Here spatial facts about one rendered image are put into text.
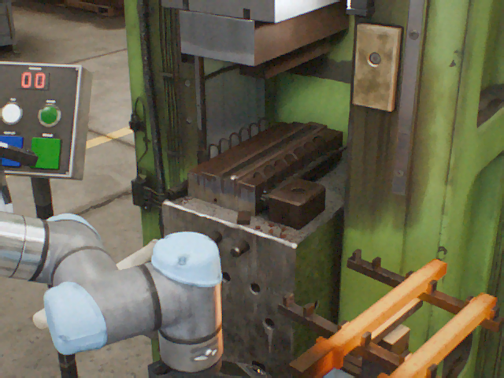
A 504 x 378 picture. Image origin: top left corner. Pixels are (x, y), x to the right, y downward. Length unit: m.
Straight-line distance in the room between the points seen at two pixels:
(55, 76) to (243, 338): 0.79
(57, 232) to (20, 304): 2.25
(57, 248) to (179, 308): 0.17
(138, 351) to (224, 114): 1.15
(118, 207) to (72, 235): 2.91
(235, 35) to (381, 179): 0.45
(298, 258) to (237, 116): 0.55
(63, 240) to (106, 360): 1.88
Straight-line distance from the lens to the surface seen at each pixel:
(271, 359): 1.76
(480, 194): 1.96
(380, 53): 1.51
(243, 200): 1.66
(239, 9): 1.52
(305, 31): 1.68
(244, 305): 1.72
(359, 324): 1.22
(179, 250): 0.79
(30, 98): 1.88
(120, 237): 3.50
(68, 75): 1.85
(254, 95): 2.03
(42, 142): 1.84
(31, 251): 0.85
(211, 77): 1.85
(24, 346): 2.88
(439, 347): 1.20
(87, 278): 0.79
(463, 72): 1.47
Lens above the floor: 1.68
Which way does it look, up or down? 26 degrees down
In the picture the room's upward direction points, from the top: straight up
